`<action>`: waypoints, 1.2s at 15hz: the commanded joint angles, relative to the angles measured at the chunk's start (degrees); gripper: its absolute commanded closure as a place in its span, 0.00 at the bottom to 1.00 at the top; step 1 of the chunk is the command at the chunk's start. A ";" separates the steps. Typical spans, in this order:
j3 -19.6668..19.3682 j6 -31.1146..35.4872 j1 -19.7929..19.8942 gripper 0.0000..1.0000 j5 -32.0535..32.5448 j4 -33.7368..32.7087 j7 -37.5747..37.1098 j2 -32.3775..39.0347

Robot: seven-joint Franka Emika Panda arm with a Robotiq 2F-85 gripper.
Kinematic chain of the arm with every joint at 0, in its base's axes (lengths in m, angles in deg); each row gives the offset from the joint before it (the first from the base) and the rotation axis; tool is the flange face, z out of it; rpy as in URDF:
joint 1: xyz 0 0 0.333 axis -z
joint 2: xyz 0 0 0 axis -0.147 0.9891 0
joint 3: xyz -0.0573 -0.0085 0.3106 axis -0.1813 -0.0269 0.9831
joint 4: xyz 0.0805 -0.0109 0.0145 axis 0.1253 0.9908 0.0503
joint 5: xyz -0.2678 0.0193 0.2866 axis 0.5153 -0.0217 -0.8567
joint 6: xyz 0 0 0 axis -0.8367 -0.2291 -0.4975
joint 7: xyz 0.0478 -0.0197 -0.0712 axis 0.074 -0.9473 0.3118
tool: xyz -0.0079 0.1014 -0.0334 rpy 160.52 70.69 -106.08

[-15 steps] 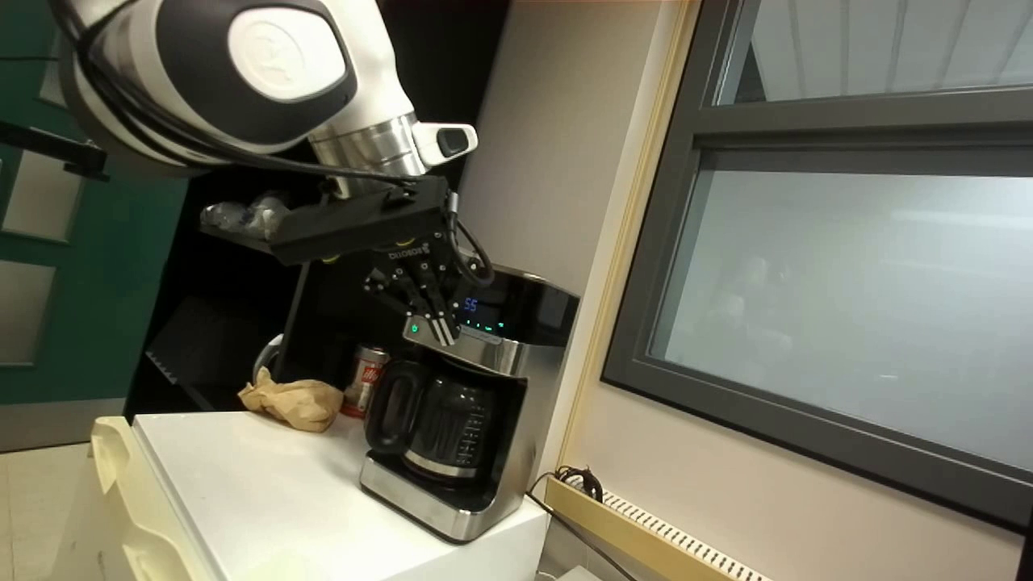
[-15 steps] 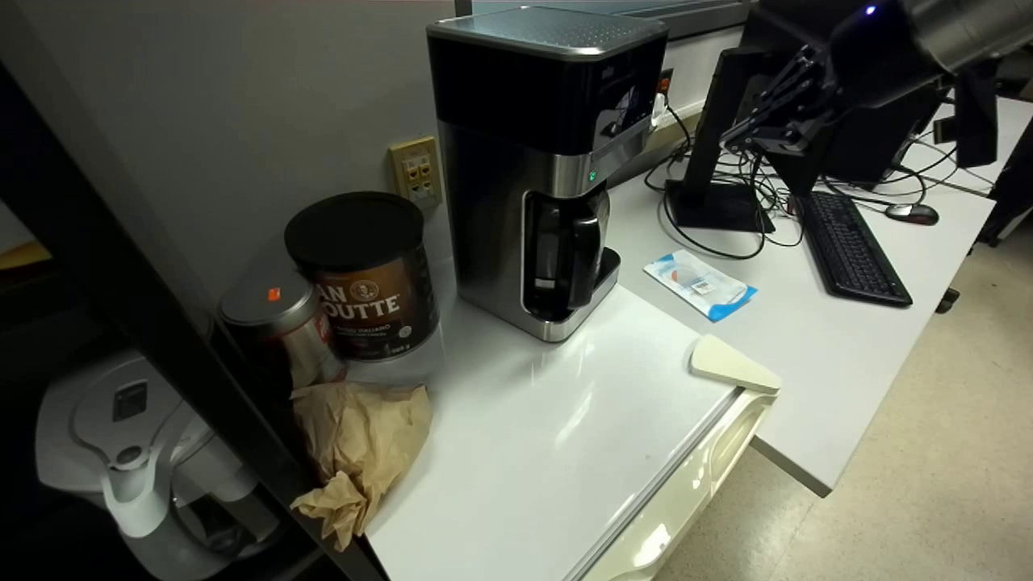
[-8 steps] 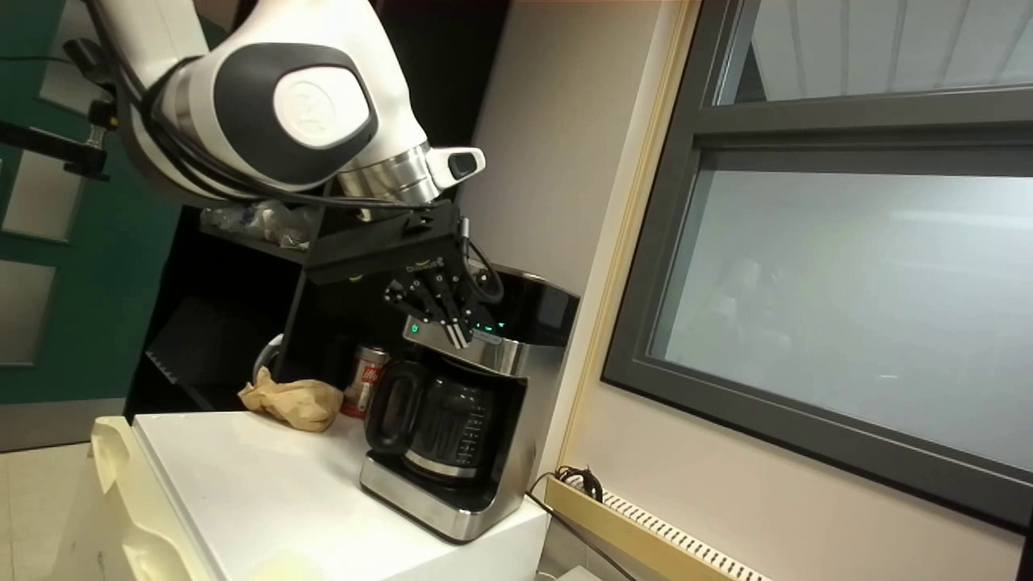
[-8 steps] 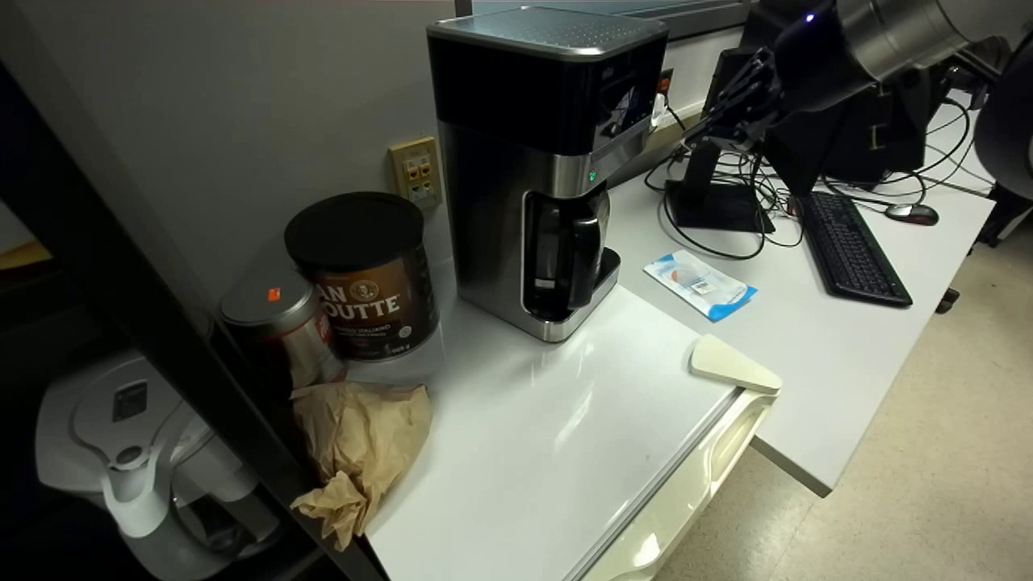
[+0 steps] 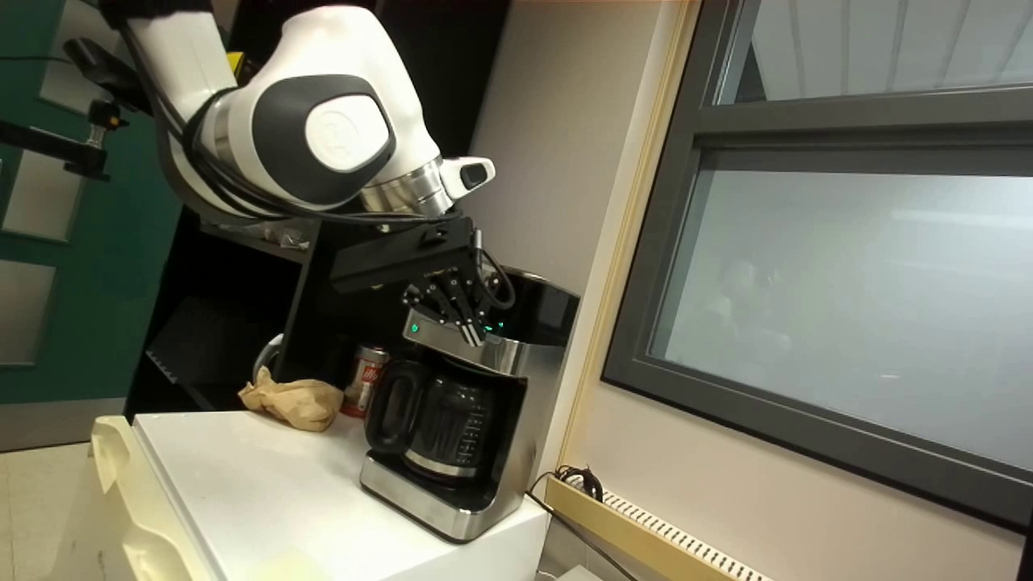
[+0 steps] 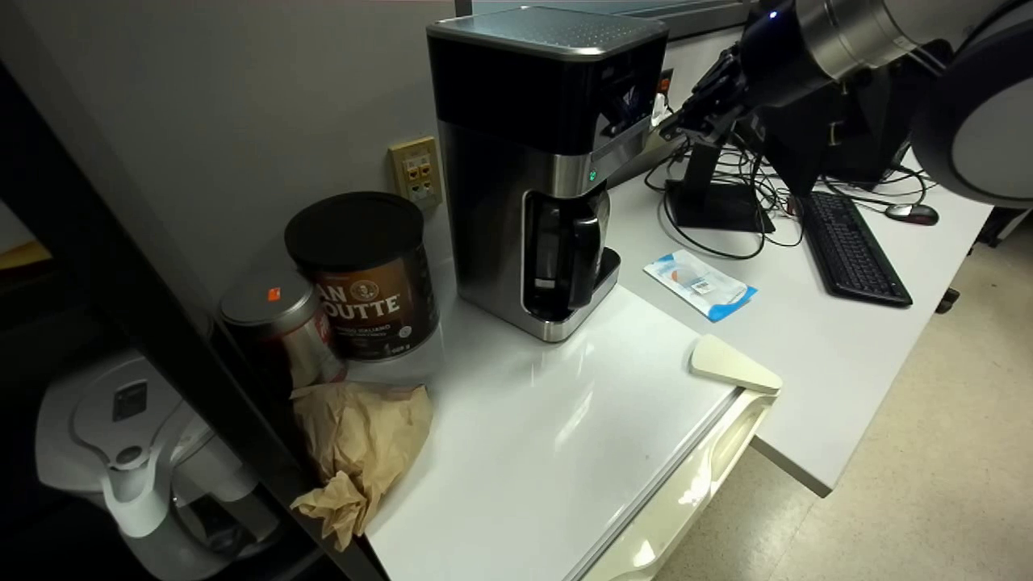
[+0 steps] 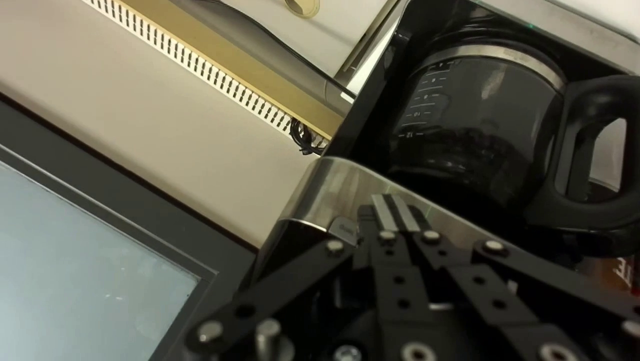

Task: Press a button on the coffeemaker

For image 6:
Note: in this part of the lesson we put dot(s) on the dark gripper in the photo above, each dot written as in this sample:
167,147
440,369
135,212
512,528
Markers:
776,51

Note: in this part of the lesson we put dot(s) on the silver Franka robot arm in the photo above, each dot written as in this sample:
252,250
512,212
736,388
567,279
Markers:
981,116

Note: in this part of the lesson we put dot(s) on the black and steel coffeemaker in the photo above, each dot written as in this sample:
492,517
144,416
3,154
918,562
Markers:
504,161

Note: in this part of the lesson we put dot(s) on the black monitor stand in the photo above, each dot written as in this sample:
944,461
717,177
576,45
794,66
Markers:
715,202

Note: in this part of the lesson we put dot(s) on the black computer monitor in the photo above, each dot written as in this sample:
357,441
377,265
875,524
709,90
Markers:
849,134

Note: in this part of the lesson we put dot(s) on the blue and white wipes packet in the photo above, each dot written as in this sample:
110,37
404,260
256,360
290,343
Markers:
699,284

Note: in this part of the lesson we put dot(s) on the glass coffee carafe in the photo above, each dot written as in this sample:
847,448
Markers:
567,253

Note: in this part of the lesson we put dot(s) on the black keyboard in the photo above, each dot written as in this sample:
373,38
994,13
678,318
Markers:
858,253

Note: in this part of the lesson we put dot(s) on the black computer mouse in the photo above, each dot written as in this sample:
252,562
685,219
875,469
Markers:
911,213

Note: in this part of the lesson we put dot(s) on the white mini fridge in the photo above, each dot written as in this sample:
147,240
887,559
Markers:
561,441

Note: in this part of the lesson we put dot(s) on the brown coffee can black lid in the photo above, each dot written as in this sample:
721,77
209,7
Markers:
373,290

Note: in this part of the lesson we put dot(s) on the steel canister with orange dot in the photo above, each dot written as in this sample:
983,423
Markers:
292,325

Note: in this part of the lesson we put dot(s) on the crumpled brown paper filters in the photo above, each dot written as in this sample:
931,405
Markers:
361,441

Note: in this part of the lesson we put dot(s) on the beige wall outlet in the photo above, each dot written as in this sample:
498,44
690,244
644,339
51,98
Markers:
417,169

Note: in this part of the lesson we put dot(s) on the black shelf frame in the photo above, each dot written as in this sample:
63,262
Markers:
129,310

